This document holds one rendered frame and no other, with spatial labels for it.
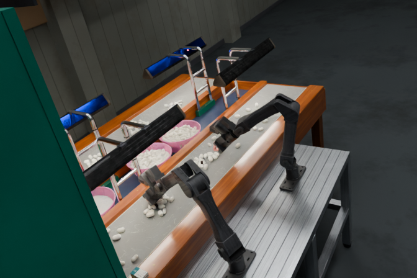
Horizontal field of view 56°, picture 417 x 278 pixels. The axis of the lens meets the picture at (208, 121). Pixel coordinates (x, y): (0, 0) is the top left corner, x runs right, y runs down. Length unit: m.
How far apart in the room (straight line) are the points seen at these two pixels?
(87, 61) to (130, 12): 0.99
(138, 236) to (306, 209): 0.74
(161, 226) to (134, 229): 0.12
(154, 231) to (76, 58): 2.59
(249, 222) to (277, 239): 0.16
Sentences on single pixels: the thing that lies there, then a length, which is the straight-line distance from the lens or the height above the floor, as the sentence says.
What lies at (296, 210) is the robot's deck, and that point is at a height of 0.67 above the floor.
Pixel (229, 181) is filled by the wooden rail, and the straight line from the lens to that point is 1.87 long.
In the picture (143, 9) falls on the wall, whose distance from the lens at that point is 4.98.
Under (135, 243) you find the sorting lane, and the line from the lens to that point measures 1.74.
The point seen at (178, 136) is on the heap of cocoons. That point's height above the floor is 0.74.
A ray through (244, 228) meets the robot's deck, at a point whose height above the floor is 0.67.
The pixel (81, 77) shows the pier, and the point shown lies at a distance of 4.08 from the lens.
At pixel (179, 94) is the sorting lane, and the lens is 2.96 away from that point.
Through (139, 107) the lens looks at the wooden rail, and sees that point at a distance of 2.86.
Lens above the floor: 1.89
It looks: 28 degrees down
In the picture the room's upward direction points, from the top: 12 degrees counter-clockwise
